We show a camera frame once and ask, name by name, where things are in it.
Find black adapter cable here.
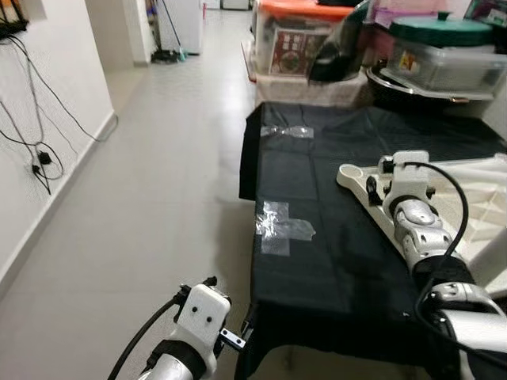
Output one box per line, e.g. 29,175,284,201
0,47,64,195

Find crumpled clear tape strip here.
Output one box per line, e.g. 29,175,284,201
260,124,315,140

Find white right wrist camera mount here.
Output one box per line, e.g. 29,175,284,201
379,150,435,208

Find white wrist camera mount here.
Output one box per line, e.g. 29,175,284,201
176,283,232,353
379,150,435,208

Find beige patterned bench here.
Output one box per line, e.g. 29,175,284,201
242,67,373,108

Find black tablecloth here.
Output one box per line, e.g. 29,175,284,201
238,101,507,380

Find long black wall cable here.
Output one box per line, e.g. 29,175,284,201
8,36,120,145

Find white plastic children table top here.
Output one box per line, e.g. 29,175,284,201
337,154,507,298

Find pink plastic storage box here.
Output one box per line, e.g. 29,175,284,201
372,0,476,29

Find flat clear tape patch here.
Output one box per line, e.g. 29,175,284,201
255,200,316,256

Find black wire basket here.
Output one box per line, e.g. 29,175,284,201
0,0,29,40

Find grey clear plastic container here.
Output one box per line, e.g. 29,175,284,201
384,40,507,92

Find dark green round lid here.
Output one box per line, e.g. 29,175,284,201
388,12,496,47

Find orange-lidded clear storage box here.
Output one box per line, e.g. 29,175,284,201
252,0,357,80

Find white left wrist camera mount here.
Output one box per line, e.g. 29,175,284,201
176,283,232,353

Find white household appliance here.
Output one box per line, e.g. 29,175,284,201
162,0,203,55

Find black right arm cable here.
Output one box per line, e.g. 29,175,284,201
392,161,507,369

